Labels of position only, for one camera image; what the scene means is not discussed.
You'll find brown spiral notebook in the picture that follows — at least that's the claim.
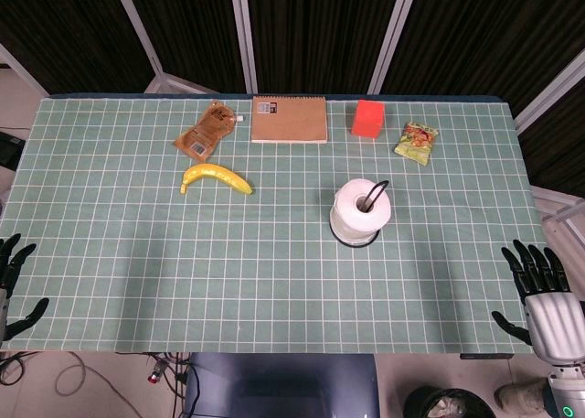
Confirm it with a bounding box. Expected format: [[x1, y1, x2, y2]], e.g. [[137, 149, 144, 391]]
[[250, 95, 329, 145]]

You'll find white toilet paper roll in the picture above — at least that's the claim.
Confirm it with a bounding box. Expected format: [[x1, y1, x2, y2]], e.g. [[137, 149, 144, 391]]
[[329, 177, 392, 242]]

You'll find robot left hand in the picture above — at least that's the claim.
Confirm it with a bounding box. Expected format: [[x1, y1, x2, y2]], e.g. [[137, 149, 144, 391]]
[[0, 233, 50, 341]]

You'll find black waste bin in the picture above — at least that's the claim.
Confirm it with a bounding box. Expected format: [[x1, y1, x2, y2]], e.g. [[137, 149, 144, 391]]
[[403, 385, 491, 418]]

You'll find red cube block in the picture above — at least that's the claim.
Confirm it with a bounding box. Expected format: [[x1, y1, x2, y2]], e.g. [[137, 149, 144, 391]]
[[350, 99, 386, 140]]

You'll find black floor device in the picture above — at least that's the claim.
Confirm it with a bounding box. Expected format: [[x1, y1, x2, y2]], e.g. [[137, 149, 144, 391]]
[[0, 131, 24, 166]]

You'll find grey cable loop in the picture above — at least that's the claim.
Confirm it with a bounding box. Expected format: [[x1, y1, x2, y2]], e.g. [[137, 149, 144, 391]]
[[53, 351, 152, 418]]

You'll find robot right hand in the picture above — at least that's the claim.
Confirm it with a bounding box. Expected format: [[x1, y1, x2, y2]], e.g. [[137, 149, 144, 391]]
[[491, 240, 585, 363]]

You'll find green grid tablecloth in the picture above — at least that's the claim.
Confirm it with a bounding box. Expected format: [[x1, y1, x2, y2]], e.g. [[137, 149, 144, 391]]
[[0, 96, 568, 354]]

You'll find brown spouted drink pouch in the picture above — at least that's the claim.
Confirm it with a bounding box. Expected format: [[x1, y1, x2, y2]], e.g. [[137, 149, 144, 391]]
[[172, 99, 245, 157]]

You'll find green snack bag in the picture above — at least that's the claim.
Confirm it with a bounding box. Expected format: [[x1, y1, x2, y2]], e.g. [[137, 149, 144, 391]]
[[394, 121, 440, 166]]

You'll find white framed dark partition screen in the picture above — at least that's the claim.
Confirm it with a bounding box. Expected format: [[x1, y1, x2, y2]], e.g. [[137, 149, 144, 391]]
[[0, 0, 585, 195]]

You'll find beige shoe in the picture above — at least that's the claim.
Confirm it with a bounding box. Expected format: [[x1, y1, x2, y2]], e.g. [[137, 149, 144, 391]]
[[495, 378, 549, 413]]

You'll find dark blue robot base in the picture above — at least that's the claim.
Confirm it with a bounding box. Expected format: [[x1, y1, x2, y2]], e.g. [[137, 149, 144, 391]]
[[183, 352, 381, 418]]

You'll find red black connector plug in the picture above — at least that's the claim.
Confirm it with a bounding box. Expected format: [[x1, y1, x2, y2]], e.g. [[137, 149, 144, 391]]
[[145, 360, 166, 385]]

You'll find yellow banana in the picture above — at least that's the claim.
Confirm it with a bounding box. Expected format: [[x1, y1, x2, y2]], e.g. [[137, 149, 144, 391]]
[[179, 163, 254, 197]]

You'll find black cable bundle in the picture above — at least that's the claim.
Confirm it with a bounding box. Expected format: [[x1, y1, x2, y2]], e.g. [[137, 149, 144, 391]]
[[144, 352, 202, 418]]

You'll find black wire roll holder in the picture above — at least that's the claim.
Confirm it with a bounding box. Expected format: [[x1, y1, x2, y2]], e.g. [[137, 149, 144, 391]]
[[334, 178, 390, 249]]

